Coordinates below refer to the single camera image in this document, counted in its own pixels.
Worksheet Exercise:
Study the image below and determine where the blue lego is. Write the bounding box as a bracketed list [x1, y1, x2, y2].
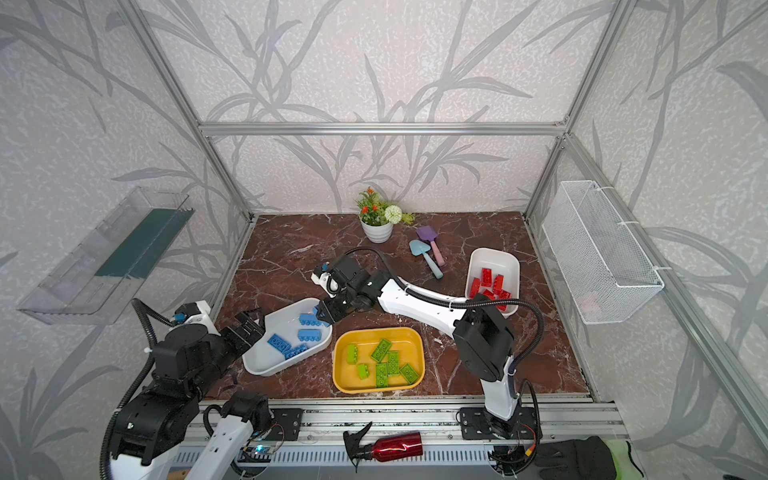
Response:
[297, 329, 323, 343]
[268, 334, 309, 360]
[299, 309, 330, 328]

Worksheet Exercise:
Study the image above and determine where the white tray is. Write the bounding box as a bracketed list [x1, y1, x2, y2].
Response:
[464, 248, 520, 299]
[242, 298, 333, 376]

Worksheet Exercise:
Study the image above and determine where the green lego row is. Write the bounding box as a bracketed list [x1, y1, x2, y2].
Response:
[346, 344, 370, 380]

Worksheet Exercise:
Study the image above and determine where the green lego pair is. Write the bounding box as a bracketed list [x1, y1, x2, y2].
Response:
[375, 351, 420, 388]

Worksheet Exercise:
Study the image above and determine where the red lego cluster brick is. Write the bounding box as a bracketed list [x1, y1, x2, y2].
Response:
[468, 278, 481, 299]

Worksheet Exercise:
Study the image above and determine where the red lego bottom brick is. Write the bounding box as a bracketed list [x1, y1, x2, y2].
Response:
[478, 289, 511, 312]

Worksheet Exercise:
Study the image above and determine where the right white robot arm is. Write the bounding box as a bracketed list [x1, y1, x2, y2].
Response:
[311, 248, 545, 439]

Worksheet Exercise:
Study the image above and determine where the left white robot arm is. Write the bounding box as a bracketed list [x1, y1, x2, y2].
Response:
[99, 299, 274, 479]

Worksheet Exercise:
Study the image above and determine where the yellow tray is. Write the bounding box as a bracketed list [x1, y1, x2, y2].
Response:
[332, 327, 425, 394]

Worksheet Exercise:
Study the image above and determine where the potted flower plant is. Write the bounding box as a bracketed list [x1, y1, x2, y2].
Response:
[357, 187, 415, 244]

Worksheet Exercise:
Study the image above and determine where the teal toy shovel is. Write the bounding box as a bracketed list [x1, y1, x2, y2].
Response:
[409, 240, 443, 279]

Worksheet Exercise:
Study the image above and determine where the purple pink toy shovel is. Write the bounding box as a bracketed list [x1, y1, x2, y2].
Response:
[416, 225, 445, 267]

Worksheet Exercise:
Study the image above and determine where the green circuit board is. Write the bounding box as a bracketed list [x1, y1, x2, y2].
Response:
[237, 443, 282, 464]

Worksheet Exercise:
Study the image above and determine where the red spray bottle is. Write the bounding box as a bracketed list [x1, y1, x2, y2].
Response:
[343, 422, 423, 471]

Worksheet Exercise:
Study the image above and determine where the black glove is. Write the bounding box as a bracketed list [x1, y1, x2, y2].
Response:
[534, 436, 618, 480]

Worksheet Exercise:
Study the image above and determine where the clear wall shelf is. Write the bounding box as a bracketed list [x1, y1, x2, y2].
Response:
[17, 187, 194, 325]

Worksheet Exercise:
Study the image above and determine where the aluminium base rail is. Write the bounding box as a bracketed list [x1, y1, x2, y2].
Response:
[269, 394, 629, 446]

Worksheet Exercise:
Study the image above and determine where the white wire basket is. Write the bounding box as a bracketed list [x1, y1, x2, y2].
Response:
[543, 180, 664, 325]

